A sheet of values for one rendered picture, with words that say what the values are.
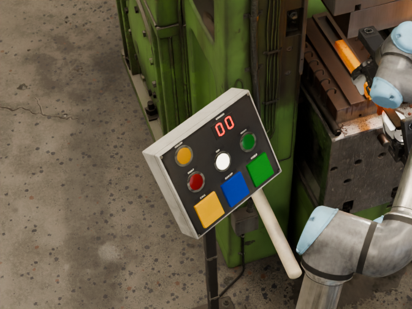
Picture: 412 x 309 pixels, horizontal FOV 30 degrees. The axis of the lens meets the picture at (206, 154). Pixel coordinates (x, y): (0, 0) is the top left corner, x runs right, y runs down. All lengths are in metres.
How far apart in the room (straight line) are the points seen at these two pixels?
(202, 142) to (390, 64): 0.57
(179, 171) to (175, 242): 1.25
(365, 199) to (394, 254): 1.14
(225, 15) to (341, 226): 0.79
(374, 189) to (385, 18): 0.73
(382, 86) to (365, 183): 0.94
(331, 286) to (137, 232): 1.74
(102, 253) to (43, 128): 0.79
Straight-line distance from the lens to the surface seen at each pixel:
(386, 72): 1.79
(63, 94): 3.91
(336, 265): 1.65
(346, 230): 1.63
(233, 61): 2.29
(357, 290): 3.17
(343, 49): 2.56
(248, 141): 2.16
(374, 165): 2.62
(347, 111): 2.44
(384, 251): 1.63
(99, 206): 3.43
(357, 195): 2.72
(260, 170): 2.20
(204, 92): 2.90
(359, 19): 2.18
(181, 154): 2.03
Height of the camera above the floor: 2.73
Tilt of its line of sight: 50 degrees down
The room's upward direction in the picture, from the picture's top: 3 degrees counter-clockwise
